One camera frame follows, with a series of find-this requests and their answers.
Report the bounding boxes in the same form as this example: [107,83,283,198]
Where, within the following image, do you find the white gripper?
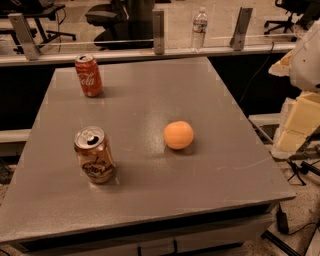
[268,51,320,152]

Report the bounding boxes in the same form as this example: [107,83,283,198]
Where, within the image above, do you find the orange fruit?
[164,121,194,150]

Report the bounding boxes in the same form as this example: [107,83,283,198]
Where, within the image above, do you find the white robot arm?
[269,21,320,159]

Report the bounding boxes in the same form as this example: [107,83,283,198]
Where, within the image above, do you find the orange La Croix can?
[74,126,115,184]

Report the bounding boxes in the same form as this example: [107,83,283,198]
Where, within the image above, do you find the red Coca-Cola can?
[75,54,102,97]

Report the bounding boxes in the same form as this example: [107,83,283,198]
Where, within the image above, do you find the black tripod stand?
[287,160,320,186]

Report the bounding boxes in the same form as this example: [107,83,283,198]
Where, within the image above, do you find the black power adapter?
[276,205,289,234]

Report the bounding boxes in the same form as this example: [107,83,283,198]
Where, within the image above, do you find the far black office chair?
[263,0,320,36]

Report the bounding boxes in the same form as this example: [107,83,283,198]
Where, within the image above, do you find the black office chair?
[263,0,320,36]
[85,0,155,50]

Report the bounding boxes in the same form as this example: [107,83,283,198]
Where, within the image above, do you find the clear plastic water bottle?
[191,7,208,52]

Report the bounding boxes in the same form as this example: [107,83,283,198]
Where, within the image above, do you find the right metal rail bracket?
[230,7,253,51]

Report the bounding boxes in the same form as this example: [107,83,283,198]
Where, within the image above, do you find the metal rail bracket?
[153,9,164,55]
[230,7,253,51]
[8,13,40,61]

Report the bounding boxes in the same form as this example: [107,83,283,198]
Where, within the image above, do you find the middle metal rail bracket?
[153,9,164,55]

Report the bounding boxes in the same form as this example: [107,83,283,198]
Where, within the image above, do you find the left metal rail bracket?
[8,13,40,61]

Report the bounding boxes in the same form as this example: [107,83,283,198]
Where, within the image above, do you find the black desk frame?
[0,0,76,47]

